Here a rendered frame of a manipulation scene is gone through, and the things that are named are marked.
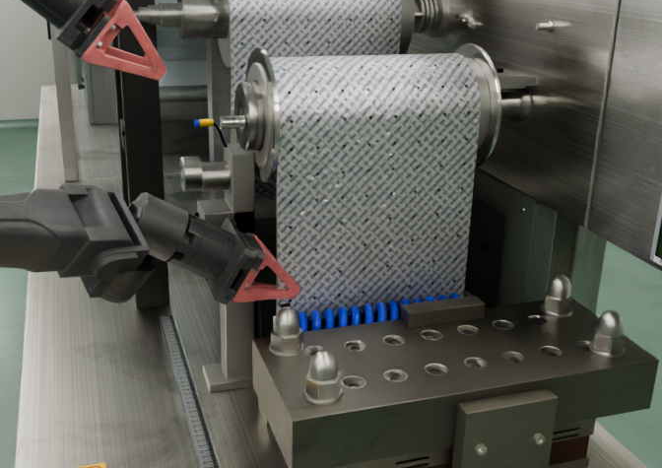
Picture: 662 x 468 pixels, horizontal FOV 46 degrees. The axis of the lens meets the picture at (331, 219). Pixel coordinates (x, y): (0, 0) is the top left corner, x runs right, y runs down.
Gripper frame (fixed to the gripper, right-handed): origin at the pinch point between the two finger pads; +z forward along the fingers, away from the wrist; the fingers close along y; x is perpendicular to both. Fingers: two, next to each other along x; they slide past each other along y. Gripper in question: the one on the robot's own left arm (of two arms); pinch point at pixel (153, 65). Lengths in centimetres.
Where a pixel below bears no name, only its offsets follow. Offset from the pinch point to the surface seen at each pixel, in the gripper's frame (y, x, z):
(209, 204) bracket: -5.7, -9.3, 16.1
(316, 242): 4.7, -4.2, 25.0
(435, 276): 4.8, 1.1, 40.2
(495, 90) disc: 4.5, 21.6, 30.2
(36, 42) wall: -551, -76, 29
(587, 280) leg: -8, 14, 72
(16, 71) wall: -550, -103, 30
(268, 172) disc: 2.7, -1.4, 16.1
